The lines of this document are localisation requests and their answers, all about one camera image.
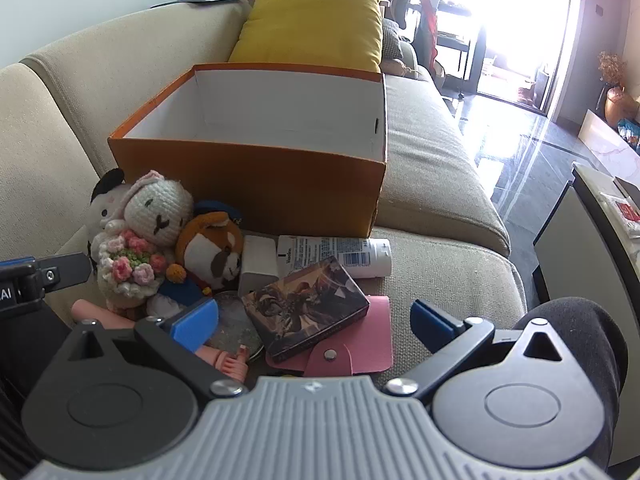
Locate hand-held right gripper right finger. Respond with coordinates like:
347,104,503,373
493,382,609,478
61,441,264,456
384,299,566,401

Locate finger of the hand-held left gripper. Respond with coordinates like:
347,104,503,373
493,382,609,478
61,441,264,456
39,252,95,292

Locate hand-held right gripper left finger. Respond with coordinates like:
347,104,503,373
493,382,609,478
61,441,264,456
67,297,251,398

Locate pink leg-shaped toy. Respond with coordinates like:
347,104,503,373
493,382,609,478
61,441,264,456
70,300,250,381

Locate pink card holder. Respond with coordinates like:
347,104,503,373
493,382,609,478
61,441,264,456
265,295,393,377

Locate orange fox plush blue hat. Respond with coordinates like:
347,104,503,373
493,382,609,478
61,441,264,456
150,201,246,318

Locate black and white plush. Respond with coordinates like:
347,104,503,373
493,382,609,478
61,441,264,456
89,167,131,241

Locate dark illustrated card box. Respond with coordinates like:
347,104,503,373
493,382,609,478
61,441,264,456
241,255,371,365

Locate white crocheted bunny plush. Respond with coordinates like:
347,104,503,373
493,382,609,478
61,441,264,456
95,170,196,311

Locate white lotion tube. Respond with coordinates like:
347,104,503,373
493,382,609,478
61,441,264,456
276,235,392,278

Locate orange cardboard box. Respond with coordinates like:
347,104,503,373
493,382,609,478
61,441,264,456
107,63,388,241

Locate white charger adapter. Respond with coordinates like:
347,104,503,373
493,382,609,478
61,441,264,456
237,235,280,297

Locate white and black coffee table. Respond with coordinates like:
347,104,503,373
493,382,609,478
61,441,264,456
532,161,640,311

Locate beige fabric sofa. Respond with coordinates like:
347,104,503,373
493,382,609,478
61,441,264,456
0,0,528,461

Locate red and white packet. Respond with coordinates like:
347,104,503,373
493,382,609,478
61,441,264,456
602,192,640,238

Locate white marble cabinet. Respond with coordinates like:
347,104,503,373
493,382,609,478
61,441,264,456
577,110,640,161

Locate checkered pillow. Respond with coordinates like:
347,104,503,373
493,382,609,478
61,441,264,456
382,17,405,61

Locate copper vase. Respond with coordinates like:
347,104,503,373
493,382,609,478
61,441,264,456
604,85,640,128

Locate red garment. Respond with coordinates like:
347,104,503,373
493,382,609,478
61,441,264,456
419,0,441,66

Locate dried flowers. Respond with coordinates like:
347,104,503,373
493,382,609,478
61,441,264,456
597,51,628,86

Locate yellow pillow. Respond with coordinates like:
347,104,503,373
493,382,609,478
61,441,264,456
227,0,385,73

